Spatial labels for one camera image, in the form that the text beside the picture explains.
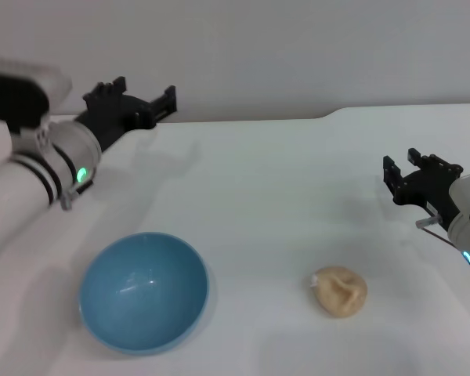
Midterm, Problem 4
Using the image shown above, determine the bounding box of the blue ceramic bowl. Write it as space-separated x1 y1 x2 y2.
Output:
78 231 211 356

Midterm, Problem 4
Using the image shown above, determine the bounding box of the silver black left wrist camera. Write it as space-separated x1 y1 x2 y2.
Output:
0 57 74 154

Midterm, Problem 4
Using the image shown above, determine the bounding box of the left arm connector cable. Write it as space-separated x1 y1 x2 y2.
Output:
60 182 93 211

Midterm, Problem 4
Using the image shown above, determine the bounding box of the right arm connector cable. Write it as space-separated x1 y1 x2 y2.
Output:
414 215 461 248

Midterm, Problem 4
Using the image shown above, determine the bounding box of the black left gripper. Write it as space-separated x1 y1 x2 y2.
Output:
76 76 178 154

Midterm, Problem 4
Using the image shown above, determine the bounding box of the arm connector cable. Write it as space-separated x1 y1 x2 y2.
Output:
414 215 461 248
60 182 93 211

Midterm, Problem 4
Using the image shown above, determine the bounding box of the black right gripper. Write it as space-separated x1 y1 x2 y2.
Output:
382 147 464 225

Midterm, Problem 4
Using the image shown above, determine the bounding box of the beige egg yolk pastry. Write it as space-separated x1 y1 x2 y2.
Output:
309 266 368 319

